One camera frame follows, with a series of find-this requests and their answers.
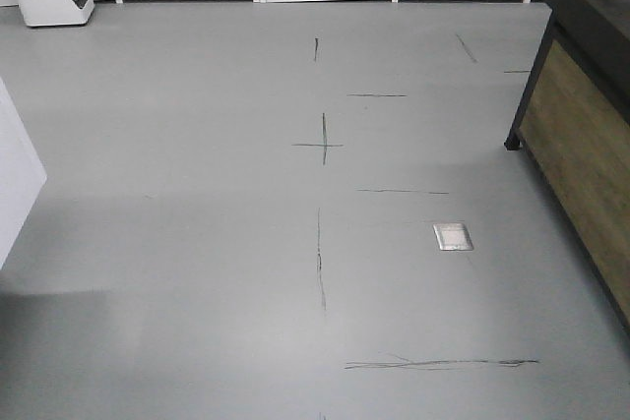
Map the silver floor outlet plate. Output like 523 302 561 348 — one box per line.
433 222 474 251

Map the black wooden display table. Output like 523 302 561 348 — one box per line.
504 0 629 328

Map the white box appliance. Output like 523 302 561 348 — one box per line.
17 0 95 28

